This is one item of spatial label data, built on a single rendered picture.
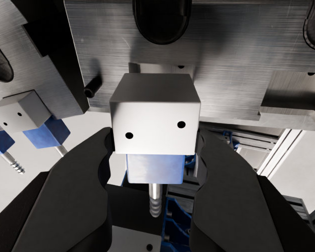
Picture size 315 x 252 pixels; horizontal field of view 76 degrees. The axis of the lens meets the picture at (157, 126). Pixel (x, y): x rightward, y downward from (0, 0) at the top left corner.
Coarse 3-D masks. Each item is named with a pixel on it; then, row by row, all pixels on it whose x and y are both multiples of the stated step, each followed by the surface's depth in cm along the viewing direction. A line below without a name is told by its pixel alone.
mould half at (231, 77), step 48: (96, 0) 14; (192, 0) 13; (240, 0) 12; (288, 0) 12; (96, 48) 16; (144, 48) 15; (192, 48) 14; (240, 48) 14; (288, 48) 14; (96, 96) 18; (240, 96) 16
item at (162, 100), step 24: (120, 96) 11; (144, 96) 11; (168, 96) 11; (192, 96) 11; (120, 120) 11; (144, 120) 11; (168, 120) 11; (192, 120) 11; (120, 144) 12; (144, 144) 12; (168, 144) 12; (192, 144) 12; (144, 168) 15; (168, 168) 15
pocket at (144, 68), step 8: (128, 64) 16; (136, 64) 19; (144, 64) 19; (152, 64) 18; (160, 64) 18; (136, 72) 19; (144, 72) 19; (152, 72) 19; (160, 72) 19; (168, 72) 19; (176, 72) 19; (184, 72) 18; (192, 72) 18; (192, 80) 19
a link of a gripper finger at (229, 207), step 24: (216, 144) 10; (216, 168) 9; (240, 168) 9; (216, 192) 8; (240, 192) 8; (192, 216) 7; (216, 216) 7; (240, 216) 7; (264, 216) 7; (192, 240) 7; (216, 240) 6; (240, 240) 6; (264, 240) 6
